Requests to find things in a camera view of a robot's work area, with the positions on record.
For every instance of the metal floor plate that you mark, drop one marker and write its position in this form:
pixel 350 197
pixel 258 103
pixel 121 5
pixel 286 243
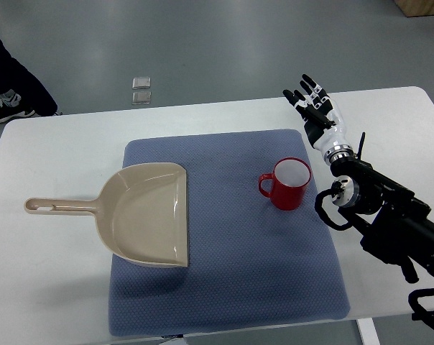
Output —
pixel 141 97
pixel 141 83

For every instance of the upper metal floor plate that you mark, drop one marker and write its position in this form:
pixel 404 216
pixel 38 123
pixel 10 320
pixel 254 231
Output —
pixel 141 83

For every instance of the lower metal floor plate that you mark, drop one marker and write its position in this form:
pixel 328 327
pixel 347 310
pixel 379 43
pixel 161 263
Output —
pixel 141 97

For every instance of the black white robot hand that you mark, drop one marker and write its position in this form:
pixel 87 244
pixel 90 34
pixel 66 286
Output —
pixel 323 122

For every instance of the wooden box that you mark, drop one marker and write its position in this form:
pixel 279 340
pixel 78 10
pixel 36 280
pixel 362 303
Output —
pixel 416 8

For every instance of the white table leg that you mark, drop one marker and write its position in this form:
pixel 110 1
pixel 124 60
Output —
pixel 367 331

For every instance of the red cup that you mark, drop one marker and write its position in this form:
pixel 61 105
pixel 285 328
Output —
pixel 286 185

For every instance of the person in dark trousers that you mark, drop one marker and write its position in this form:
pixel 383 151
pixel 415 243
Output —
pixel 15 78

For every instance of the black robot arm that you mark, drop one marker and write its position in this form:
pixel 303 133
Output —
pixel 393 223

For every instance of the beige plastic dustpan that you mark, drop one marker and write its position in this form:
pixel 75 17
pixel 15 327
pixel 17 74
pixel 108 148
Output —
pixel 141 214

